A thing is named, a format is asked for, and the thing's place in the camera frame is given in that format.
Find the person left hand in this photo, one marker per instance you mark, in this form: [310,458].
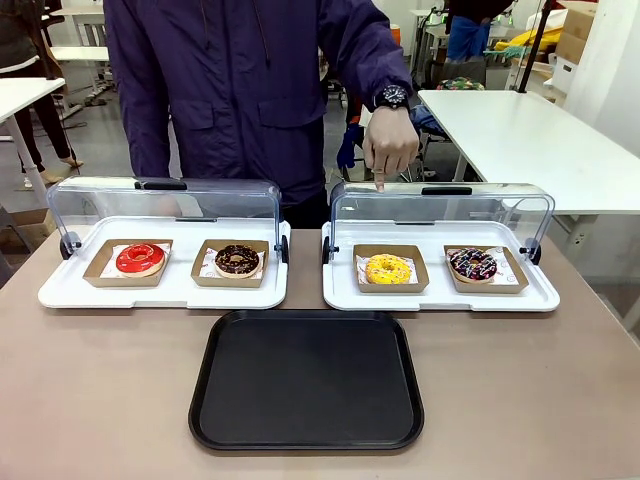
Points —
[390,140]

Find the person left forearm purple sleeve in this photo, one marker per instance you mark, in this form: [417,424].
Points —
[380,55]

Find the person right forearm purple sleeve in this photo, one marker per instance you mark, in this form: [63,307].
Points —
[145,140]

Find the yellow glazed donut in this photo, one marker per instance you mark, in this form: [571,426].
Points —
[387,270]

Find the brown cardboard donut tray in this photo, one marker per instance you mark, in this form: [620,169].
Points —
[390,289]
[97,280]
[515,285]
[230,282]

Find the dark donut colourful sprinkles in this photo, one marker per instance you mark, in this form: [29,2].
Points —
[470,267]

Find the chocolate donut with nuts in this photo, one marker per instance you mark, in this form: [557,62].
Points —
[237,261]

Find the black plastic serving tray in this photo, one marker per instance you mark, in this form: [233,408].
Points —
[306,380]

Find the red glazed donut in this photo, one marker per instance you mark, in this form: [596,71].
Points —
[130,262]

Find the blue cloth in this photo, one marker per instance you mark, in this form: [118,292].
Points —
[425,120]

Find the black wristwatch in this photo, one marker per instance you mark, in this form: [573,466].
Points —
[392,95]

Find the colourful patterned bag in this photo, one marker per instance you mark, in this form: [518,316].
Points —
[460,84]

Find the background person blue apron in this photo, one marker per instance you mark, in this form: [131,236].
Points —
[467,40]

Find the clear display case lid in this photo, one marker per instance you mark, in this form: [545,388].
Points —
[500,205]
[100,200]

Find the white printed paper liner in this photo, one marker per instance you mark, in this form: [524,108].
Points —
[361,267]
[505,270]
[207,267]
[107,270]

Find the large white table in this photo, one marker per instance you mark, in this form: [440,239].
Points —
[525,140]

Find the person in purple jacket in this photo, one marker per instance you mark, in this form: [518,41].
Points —
[235,90]

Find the white display case base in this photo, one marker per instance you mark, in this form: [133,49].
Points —
[440,302]
[165,297]

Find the black pole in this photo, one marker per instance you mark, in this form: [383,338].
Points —
[535,45]

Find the yellow fabric item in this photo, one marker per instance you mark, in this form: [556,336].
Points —
[540,40]

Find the white storage box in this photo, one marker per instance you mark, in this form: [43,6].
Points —
[565,72]

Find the brown cardboard box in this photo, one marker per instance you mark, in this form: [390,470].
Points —
[577,30]

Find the white background desk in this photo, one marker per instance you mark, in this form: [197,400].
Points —
[85,12]

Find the background person dark clothes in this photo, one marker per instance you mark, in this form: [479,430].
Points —
[30,85]

